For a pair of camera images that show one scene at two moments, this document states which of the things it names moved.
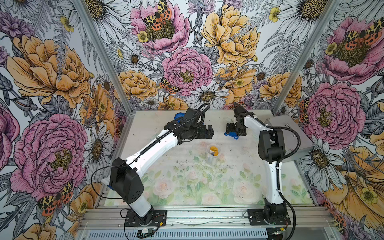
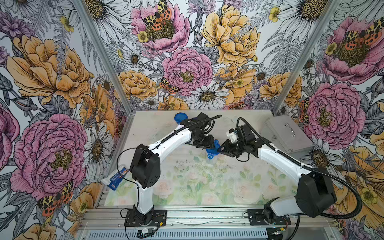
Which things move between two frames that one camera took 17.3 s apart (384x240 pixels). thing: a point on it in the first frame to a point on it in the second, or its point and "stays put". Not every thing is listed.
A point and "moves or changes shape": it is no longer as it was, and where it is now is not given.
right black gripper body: [239, 128] to [233, 149]
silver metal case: [291, 137] stays put
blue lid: [232, 134] moves or changes shape
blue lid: [178, 115] stays put
